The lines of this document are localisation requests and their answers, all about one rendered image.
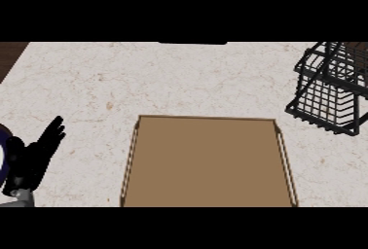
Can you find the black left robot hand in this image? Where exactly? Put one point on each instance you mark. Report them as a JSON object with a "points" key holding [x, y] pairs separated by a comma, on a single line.
{"points": [[33, 159]]}

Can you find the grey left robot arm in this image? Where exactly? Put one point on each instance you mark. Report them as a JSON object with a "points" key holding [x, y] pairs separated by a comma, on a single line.
{"points": [[19, 200]]}

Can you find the purple can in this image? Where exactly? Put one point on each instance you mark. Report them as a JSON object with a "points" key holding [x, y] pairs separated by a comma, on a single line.
{"points": [[2, 155]]}

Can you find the brown wooden tray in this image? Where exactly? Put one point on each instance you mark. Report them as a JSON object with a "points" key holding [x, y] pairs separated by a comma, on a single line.
{"points": [[209, 162]]}

